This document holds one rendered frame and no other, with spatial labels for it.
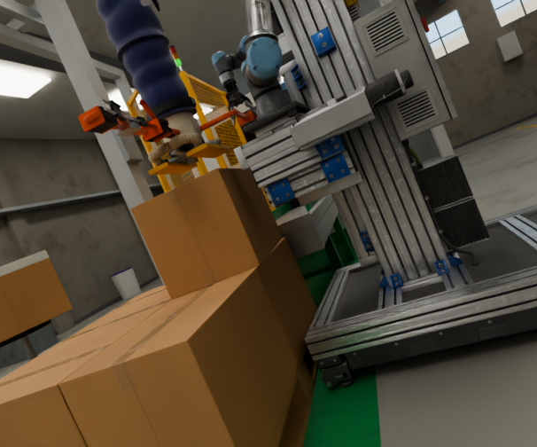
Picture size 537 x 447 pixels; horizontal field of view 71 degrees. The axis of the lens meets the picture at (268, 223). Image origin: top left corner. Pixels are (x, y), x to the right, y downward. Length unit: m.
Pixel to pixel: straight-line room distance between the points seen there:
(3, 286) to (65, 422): 1.58
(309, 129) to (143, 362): 0.85
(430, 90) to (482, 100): 10.22
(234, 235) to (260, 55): 0.64
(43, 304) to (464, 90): 10.80
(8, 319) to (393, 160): 2.25
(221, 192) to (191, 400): 0.76
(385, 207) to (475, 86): 10.27
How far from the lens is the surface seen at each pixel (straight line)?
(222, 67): 2.05
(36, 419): 1.27
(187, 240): 1.50
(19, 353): 7.05
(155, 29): 1.90
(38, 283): 2.68
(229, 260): 1.46
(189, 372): 0.94
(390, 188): 1.58
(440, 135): 4.90
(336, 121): 1.27
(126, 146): 3.20
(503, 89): 11.87
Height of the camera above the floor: 0.76
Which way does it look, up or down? 3 degrees down
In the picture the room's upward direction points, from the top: 23 degrees counter-clockwise
